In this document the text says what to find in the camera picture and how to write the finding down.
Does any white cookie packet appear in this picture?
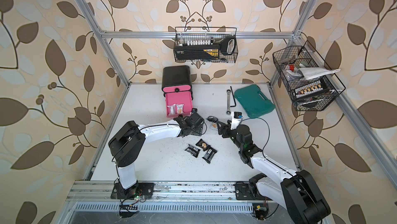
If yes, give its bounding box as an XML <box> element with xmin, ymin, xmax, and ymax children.
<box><xmin>210</xmin><ymin>123</ymin><xmax>218</xmax><ymax>131</ymax></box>
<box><xmin>167</xmin><ymin>104</ymin><xmax>176</xmax><ymax>115</ymax></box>
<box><xmin>176</xmin><ymin>104</ymin><xmax>184</xmax><ymax>114</ymax></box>

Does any pink drawer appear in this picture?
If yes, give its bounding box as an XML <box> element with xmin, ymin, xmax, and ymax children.
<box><xmin>165</xmin><ymin>91</ymin><xmax>193</xmax><ymax>118</ymax></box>
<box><xmin>162</xmin><ymin>84</ymin><xmax>192</xmax><ymax>94</ymax></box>

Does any pink top drawer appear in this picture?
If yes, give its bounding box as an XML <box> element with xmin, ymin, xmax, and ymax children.
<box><xmin>162</xmin><ymin>84</ymin><xmax>192</xmax><ymax>94</ymax></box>

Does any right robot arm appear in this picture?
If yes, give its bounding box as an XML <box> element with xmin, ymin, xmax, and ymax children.
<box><xmin>217</xmin><ymin>121</ymin><xmax>331</xmax><ymax>224</ymax></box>

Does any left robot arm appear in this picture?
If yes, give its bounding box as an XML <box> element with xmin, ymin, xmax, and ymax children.
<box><xmin>108</xmin><ymin>112</ymin><xmax>205</xmax><ymax>199</ymax></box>

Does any black drawer cabinet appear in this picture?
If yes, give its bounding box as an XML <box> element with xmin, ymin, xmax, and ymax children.
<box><xmin>161</xmin><ymin>65</ymin><xmax>193</xmax><ymax>98</ymax></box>

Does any small black round object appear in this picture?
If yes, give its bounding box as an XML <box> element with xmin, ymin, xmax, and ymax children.
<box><xmin>207</xmin><ymin>116</ymin><xmax>218</xmax><ymax>123</ymax></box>

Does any black cookie packet orange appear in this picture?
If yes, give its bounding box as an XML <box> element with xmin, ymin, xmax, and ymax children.
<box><xmin>196</xmin><ymin>139</ymin><xmax>211</xmax><ymax>152</ymax></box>

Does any silver ratchet wrench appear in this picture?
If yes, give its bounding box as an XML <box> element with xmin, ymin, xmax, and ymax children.
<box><xmin>226</xmin><ymin>89</ymin><xmax>231</xmax><ymax>115</ymax></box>

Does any black cookie packet left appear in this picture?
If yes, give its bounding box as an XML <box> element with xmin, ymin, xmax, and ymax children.
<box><xmin>185</xmin><ymin>144</ymin><xmax>201</xmax><ymax>158</ymax></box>

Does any black cookie packet right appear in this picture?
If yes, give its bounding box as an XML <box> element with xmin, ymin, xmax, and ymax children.
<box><xmin>202</xmin><ymin>147</ymin><xmax>218</xmax><ymax>164</ymax></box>

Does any green plastic tool case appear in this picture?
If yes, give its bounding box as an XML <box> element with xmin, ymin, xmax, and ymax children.
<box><xmin>234</xmin><ymin>84</ymin><xmax>275</xmax><ymax>118</ymax></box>

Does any black hex key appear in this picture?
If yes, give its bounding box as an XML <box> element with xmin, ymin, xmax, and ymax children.
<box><xmin>230</xmin><ymin>86</ymin><xmax>237</xmax><ymax>108</ymax></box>

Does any black yellow tool box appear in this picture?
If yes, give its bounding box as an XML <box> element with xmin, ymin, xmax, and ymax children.
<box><xmin>173</xmin><ymin>36</ymin><xmax>238</xmax><ymax>63</ymax></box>

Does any drill bit set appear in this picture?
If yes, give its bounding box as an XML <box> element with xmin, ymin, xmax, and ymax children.
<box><xmin>293</xmin><ymin>80</ymin><xmax>329</xmax><ymax>99</ymax></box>

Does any white paper in basket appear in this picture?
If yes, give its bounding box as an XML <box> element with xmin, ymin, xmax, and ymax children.
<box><xmin>297</xmin><ymin>67</ymin><xmax>341</xmax><ymax>80</ymax></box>

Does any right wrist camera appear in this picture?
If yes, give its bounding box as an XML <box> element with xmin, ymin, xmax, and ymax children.
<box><xmin>231</xmin><ymin>111</ymin><xmax>243</xmax><ymax>130</ymax></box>

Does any right wire basket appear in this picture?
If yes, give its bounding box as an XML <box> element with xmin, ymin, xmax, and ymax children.
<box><xmin>273</xmin><ymin>41</ymin><xmax>346</xmax><ymax>111</ymax></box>

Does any wire basket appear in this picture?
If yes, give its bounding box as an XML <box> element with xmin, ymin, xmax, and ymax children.
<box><xmin>273</xmin><ymin>41</ymin><xmax>346</xmax><ymax>111</ymax></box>
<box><xmin>173</xmin><ymin>26</ymin><xmax>238</xmax><ymax>63</ymax></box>

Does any back wire basket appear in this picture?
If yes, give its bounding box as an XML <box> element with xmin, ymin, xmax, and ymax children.
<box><xmin>173</xmin><ymin>26</ymin><xmax>238</xmax><ymax>63</ymax></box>

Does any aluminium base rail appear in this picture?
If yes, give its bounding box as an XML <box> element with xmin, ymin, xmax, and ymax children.
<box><xmin>66</xmin><ymin>181</ymin><xmax>276</xmax><ymax>202</ymax></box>

